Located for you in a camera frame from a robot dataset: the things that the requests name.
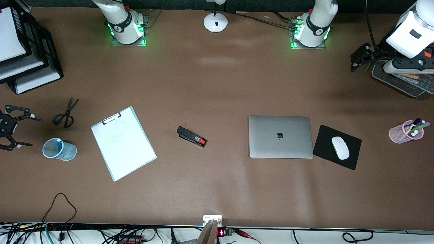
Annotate black capped marker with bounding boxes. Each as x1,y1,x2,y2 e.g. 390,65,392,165
406,118,422,133

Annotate tangled black cables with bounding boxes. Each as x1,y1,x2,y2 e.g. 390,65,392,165
0,222,197,244

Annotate white paper sheet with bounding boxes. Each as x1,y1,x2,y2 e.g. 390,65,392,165
92,109,155,180

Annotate black stapler with red end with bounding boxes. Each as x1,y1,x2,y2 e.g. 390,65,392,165
177,126,207,148

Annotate thin dark looped cable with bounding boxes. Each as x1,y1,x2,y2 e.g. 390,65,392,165
42,192,77,226

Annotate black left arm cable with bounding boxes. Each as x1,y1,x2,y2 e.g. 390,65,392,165
366,0,378,49

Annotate black coiled cable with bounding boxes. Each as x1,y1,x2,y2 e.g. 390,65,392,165
342,230,374,243

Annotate light green clipboard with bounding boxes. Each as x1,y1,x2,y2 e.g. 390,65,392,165
91,106,157,182

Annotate black power strip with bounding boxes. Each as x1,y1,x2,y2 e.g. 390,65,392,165
115,235,144,244

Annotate silver laptop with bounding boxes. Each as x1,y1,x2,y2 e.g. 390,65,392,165
248,115,314,159

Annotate white desk lamp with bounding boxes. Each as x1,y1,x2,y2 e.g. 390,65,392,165
203,0,228,33

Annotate green pen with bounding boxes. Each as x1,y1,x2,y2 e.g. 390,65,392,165
409,122,431,134

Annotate grey mesh desk tray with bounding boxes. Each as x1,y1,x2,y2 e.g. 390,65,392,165
372,61,434,99

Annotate red and black wire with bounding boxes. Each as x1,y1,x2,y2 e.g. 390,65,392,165
234,228,262,244

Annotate white computer mouse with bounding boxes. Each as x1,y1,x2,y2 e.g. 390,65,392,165
331,136,350,160

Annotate black mouse pad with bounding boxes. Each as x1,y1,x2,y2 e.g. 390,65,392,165
313,125,362,170

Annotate black stacked paper tray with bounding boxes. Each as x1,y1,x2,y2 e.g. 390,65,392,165
0,0,64,95

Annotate teal cable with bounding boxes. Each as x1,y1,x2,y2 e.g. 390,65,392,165
44,224,55,244

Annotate black cable bundle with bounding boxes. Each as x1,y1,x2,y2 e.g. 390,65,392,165
234,11,297,29

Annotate white paper stack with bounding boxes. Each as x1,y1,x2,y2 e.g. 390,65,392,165
15,68,62,94
0,7,28,62

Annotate pink translucent cup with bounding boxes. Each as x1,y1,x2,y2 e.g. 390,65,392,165
389,120,425,144

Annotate light blue mesh cup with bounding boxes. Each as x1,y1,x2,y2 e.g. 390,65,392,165
42,137,77,161

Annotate black scissors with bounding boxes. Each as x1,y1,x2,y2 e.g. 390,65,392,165
53,98,80,128

